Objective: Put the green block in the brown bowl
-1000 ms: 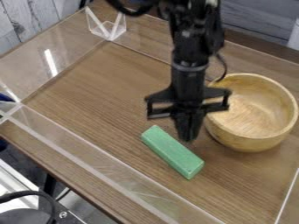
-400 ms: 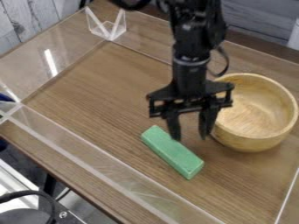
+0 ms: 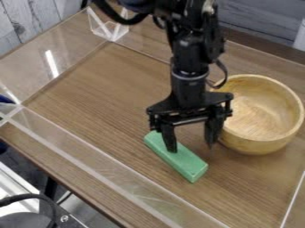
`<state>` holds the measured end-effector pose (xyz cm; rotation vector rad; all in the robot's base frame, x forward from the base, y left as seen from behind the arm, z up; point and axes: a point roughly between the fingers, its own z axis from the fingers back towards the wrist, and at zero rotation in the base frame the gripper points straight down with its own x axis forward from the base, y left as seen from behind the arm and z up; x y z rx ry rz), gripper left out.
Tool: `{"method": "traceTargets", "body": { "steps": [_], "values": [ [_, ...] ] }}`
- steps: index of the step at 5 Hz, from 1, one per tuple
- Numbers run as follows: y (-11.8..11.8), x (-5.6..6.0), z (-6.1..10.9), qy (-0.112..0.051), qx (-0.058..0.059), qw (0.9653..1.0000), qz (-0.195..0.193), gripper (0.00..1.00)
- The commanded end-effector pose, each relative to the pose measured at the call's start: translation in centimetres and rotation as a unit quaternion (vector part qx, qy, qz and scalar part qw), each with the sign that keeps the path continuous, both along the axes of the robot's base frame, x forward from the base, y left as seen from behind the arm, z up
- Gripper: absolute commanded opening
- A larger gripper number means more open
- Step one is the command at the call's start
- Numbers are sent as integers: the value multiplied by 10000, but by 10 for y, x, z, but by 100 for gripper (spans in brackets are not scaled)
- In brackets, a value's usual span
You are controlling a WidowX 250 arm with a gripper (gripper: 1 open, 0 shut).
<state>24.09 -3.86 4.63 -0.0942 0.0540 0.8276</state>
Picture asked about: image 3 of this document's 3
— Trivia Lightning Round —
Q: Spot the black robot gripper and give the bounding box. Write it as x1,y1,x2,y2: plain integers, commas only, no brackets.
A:
147,70,234,153

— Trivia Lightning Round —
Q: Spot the green rectangular block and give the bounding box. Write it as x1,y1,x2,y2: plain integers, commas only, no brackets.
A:
143,131,209,183

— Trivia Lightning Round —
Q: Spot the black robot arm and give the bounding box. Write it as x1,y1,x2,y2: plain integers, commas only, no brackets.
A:
92,0,234,152

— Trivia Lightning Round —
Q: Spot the light wooden bowl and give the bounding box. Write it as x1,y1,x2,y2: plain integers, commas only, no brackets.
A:
219,74,305,156

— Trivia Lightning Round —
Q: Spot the blue object at left edge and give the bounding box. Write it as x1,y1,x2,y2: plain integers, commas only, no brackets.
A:
0,94,15,104

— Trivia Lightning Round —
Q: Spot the clear acrylic corner bracket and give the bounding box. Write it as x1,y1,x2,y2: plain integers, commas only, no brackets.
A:
87,7,128,42

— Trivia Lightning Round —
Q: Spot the clear acrylic front wall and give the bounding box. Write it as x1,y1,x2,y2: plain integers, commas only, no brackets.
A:
0,87,229,228

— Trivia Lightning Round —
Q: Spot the black cable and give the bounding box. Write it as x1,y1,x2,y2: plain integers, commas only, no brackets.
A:
0,193,58,228

